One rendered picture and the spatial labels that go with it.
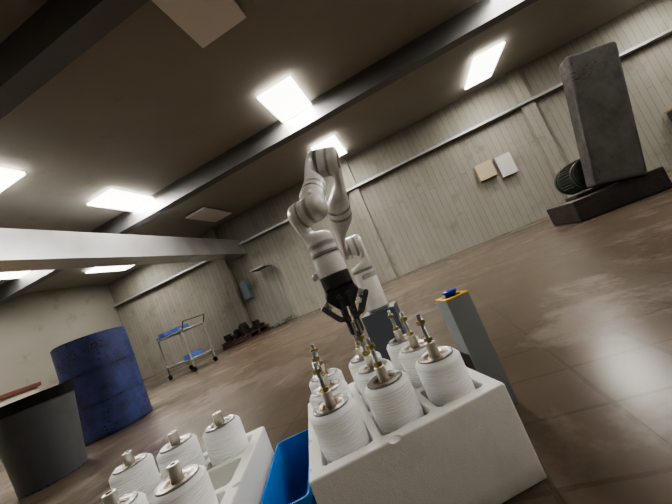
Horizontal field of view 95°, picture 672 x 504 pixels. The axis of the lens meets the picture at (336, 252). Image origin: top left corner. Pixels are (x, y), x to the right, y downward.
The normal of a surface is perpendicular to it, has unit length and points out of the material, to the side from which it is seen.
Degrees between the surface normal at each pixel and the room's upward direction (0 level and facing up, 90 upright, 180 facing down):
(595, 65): 90
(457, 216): 90
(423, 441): 90
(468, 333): 90
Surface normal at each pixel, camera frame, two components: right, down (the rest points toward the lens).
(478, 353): 0.10, -0.15
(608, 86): -0.31, 0.04
